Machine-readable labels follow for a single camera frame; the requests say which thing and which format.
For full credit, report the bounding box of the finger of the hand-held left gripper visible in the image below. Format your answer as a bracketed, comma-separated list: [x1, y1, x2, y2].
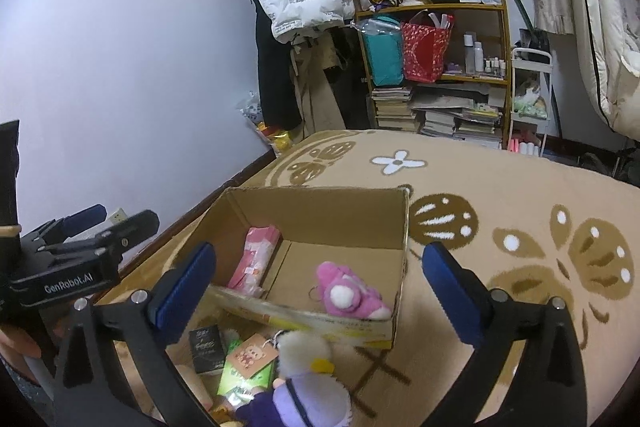
[37, 209, 161, 264]
[22, 204, 108, 249]

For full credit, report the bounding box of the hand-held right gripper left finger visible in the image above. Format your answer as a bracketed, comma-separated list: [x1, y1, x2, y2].
[52, 242, 223, 427]

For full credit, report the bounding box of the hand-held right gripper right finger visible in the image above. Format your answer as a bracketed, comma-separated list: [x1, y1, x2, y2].
[420, 242, 588, 427]

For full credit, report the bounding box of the small black box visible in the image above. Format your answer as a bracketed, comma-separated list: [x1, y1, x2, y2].
[189, 325, 226, 376]

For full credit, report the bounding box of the green packet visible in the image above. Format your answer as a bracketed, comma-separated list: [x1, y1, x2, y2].
[216, 339, 278, 401]

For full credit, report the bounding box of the cardboard box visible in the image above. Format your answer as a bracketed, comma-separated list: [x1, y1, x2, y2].
[172, 186, 412, 351]

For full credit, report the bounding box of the white fluffy plush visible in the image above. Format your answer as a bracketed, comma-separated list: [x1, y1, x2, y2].
[276, 331, 337, 380]

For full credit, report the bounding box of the purple-haired plush doll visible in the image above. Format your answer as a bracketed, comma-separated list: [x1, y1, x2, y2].
[235, 374, 354, 427]

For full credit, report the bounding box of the person's left hand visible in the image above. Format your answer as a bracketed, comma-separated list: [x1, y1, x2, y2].
[0, 326, 44, 359]

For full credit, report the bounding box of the pink tissue pack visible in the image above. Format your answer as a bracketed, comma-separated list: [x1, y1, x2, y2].
[227, 225, 284, 296]

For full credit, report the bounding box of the beige bear tag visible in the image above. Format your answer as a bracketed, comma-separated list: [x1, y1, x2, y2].
[230, 334, 281, 380]

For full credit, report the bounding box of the bag of colourful toys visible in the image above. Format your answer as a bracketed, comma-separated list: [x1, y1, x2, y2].
[235, 92, 294, 158]

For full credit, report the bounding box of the wide stack of books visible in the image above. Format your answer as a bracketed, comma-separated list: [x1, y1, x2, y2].
[410, 87, 504, 143]

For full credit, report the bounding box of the narrow stack of books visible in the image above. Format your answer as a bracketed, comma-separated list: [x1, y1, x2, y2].
[371, 86, 418, 132]

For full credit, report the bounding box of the black hanging garment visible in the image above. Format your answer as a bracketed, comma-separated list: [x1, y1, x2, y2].
[245, 0, 306, 134]

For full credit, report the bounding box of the beige hanging coat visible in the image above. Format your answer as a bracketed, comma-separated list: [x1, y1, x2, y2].
[290, 29, 347, 142]

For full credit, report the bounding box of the white utility cart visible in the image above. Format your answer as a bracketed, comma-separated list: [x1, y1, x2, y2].
[509, 47, 555, 158]

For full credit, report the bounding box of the red patterned bag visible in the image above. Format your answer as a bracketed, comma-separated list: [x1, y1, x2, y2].
[400, 11, 454, 83]

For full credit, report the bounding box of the teal bag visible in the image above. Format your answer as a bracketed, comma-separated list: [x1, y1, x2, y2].
[361, 18, 405, 87]

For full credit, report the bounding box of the wooden shelf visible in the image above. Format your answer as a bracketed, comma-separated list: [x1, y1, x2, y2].
[342, 0, 512, 150]

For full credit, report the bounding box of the pink plush keychain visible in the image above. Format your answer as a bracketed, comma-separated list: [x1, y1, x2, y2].
[314, 261, 394, 321]

